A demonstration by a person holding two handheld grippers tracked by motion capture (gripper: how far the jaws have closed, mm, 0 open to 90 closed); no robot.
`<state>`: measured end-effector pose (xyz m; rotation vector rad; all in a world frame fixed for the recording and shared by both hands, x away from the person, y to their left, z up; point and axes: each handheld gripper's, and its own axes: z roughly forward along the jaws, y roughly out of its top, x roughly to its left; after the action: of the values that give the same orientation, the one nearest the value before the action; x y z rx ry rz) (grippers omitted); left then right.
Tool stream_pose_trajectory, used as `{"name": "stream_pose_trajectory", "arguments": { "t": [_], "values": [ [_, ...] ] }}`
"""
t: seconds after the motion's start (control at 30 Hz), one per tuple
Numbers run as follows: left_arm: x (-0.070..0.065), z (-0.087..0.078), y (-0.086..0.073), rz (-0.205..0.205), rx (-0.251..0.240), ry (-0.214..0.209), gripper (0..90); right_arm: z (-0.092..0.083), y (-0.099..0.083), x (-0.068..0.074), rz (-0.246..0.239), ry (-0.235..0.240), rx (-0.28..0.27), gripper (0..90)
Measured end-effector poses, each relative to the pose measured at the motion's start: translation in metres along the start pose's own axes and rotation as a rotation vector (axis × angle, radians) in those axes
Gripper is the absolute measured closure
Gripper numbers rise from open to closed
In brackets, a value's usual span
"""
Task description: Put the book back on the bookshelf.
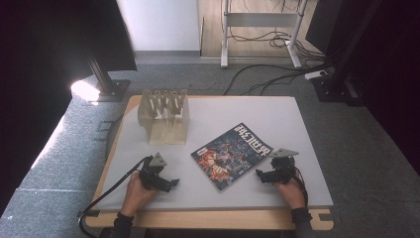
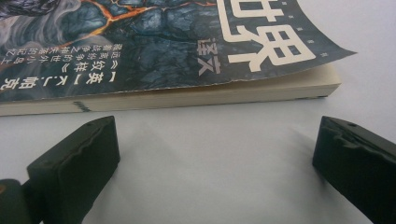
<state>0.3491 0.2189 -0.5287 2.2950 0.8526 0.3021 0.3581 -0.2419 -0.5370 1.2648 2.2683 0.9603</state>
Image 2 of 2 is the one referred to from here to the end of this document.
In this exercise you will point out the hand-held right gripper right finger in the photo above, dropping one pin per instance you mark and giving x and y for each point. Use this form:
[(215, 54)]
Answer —
[(358, 165)]

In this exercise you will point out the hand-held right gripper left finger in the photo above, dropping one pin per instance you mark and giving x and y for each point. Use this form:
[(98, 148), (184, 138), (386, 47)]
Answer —
[(74, 168)]

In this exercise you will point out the dark blue paperback book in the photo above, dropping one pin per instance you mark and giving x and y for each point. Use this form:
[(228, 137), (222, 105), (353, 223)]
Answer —
[(149, 46)]

